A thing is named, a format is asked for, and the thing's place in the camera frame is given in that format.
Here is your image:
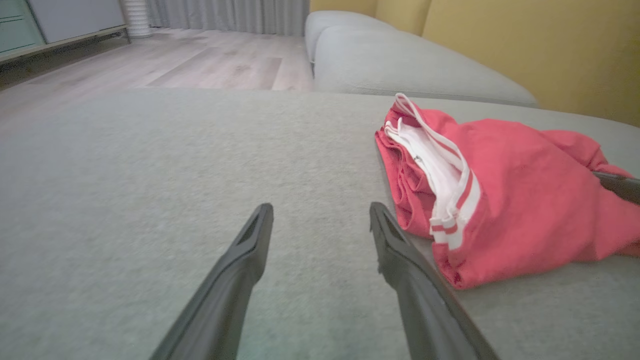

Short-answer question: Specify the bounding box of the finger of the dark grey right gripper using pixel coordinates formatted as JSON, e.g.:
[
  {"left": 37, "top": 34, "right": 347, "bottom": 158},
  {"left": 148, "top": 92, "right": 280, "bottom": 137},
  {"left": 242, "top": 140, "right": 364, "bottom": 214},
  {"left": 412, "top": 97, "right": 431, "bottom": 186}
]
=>
[{"left": 592, "top": 171, "right": 640, "bottom": 205}]

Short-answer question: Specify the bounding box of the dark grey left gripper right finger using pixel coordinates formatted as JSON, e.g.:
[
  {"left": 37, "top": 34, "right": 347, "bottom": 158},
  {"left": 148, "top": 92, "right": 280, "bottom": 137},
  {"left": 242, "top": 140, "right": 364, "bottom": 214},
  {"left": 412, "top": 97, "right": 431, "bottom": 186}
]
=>
[{"left": 369, "top": 201, "right": 501, "bottom": 360}]

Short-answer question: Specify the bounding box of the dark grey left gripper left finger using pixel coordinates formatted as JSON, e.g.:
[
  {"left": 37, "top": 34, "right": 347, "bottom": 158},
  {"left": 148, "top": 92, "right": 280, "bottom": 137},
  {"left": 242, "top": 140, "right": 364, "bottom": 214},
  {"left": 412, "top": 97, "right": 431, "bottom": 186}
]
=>
[{"left": 150, "top": 202, "right": 275, "bottom": 360}]

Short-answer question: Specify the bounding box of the red and white striped jersey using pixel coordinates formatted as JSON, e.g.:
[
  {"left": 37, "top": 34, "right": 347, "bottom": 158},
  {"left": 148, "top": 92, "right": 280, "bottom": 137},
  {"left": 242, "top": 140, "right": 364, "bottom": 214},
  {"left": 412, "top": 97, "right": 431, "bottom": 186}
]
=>
[{"left": 374, "top": 92, "right": 640, "bottom": 291}]

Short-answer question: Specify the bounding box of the large grey sofa seat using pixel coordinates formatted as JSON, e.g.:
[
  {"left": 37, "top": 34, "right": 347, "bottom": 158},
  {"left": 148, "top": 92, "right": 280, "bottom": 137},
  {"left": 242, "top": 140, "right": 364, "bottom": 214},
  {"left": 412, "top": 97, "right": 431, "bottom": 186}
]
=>
[{"left": 0, "top": 89, "right": 640, "bottom": 360}]

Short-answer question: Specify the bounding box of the yellow sofa back cushion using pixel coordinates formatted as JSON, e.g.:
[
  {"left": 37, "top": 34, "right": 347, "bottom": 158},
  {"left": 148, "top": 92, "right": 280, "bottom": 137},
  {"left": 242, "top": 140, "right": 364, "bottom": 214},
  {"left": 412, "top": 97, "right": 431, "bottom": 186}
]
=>
[
  {"left": 422, "top": 0, "right": 640, "bottom": 127},
  {"left": 309, "top": 0, "right": 379, "bottom": 17},
  {"left": 375, "top": 0, "right": 432, "bottom": 37}
]

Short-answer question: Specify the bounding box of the grey sofa cushion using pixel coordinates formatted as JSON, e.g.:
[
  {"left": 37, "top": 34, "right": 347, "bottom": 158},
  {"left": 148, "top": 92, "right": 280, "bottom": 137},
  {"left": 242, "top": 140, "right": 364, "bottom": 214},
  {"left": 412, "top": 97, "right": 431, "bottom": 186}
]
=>
[
  {"left": 312, "top": 25, "right": 540, "bottom": 108},
  {"left": 304, "top": 10, "right": 396, "bottom": 63}
]

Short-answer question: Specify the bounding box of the grey curtain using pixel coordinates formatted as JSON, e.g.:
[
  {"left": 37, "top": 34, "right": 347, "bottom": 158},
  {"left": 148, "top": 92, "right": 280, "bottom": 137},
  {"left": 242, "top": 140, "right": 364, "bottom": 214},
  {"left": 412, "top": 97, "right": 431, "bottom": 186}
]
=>
[{"left": 145, "top": 0, "right": 311, "bottom": 37}]

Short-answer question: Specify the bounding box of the white ribbed cylinder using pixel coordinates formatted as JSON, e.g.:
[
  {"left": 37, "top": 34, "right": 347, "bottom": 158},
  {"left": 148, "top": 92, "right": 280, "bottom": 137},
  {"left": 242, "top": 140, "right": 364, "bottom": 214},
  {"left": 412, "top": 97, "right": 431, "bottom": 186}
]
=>
[{"left": 120, "top": 0, "right": 153, "bottom": 39}]

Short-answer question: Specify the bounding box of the grey and teal cabinet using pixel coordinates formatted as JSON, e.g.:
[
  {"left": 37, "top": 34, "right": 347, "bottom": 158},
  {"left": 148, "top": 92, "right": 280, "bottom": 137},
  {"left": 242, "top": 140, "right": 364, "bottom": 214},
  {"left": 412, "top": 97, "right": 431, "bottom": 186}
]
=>
[{"left": 0, "top": 0, "right": 132, "bottom": 63}]

